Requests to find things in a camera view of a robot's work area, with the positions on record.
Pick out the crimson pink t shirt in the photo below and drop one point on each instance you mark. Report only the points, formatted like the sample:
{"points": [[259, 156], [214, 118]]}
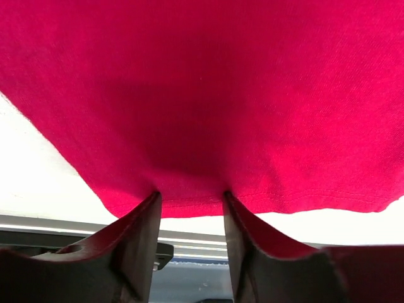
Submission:
{"points": [[289, 105]]}

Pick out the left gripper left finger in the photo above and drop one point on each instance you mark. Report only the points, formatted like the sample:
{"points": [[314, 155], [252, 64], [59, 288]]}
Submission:
{"points": [[113, 265]]}

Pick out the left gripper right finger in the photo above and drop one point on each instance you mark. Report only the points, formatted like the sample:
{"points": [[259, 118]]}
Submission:
{"points": [[269, 266]]}

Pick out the aluminium front rail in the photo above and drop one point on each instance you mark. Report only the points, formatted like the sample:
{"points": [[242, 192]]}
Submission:
{"points": [[53, 234]]}

